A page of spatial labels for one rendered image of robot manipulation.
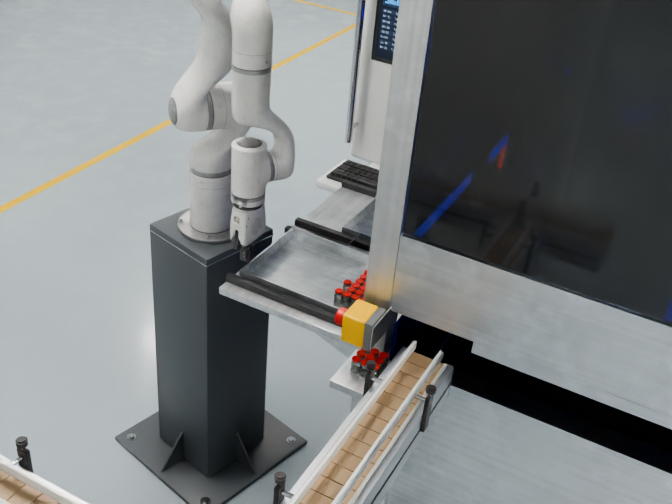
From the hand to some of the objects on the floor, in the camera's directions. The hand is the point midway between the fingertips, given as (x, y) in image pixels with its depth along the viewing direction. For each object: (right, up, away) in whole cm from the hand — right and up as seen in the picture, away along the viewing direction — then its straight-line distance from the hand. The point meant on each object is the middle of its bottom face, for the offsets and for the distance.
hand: (246, 253), depth 214 cm
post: (+25, -95, +27) cm, 102 cm away
